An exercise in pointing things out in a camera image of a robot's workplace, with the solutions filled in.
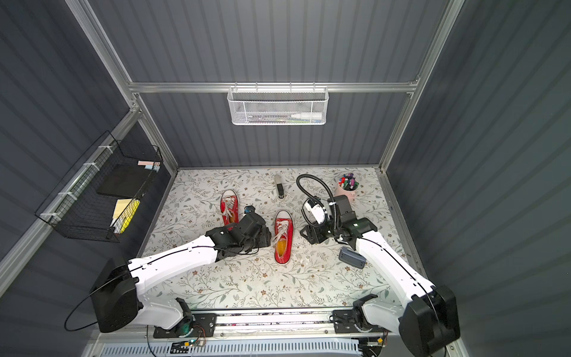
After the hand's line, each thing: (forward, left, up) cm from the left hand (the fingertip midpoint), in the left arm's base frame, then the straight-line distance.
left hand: (267, 236), depth 81 cm
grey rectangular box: (-5, -33, -8) cm, 34 cm away
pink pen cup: (+21, -35, -2) cm, 41 cm away
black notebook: (+15, +50, +15) cm, 54 cm away
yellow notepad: (-4, +39, +22) cm, 44 cm away
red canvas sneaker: (+17, +18, -6) cm, 26 cm away
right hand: (+1, -17, +3) cm, 17 cm away
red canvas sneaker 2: (+2, -6, -5) cm, 8 cm away
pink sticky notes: (+23, +45, +15) cm, 53 cm away
